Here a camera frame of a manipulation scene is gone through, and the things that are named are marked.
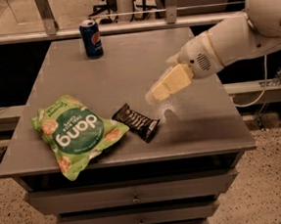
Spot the metal window railing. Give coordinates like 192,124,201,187
0,0,245,45

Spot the green rice chip bag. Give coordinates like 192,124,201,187
31,95,129,181

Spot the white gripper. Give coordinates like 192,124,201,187
145,32,224,105

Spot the blue pepsi can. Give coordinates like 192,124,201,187
79,19,104,59

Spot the black rxbar chocolate bar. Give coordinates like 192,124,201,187
113,104,160,143

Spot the middle grey drawer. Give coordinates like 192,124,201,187
58,201,219,224

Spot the grey drawer cabinet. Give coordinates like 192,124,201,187
0,28,255,224

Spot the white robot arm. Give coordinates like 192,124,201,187
145,0,281,105

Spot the top grey drawer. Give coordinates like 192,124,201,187
25,168,238,214

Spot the black office chair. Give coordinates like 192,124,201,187
90,0,117,24

